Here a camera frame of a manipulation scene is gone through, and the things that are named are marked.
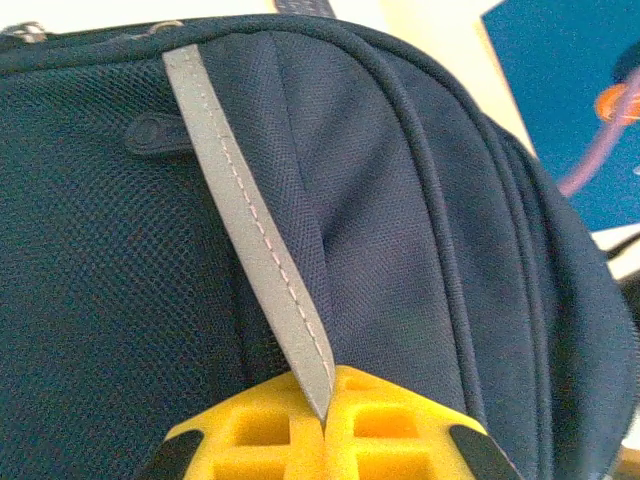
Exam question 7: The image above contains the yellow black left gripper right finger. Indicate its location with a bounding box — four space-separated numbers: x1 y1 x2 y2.
322 364 521 480

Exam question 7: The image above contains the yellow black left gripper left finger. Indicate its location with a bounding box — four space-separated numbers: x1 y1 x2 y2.
149 372 329 480

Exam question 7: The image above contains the navy blue backpack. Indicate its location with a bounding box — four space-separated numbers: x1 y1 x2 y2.
0 0 631 480

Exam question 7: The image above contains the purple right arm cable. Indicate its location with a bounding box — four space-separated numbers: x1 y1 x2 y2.
557 69 640 199

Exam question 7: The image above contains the blue floral wall poster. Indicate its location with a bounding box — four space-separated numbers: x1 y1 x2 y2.
479 0 640 234

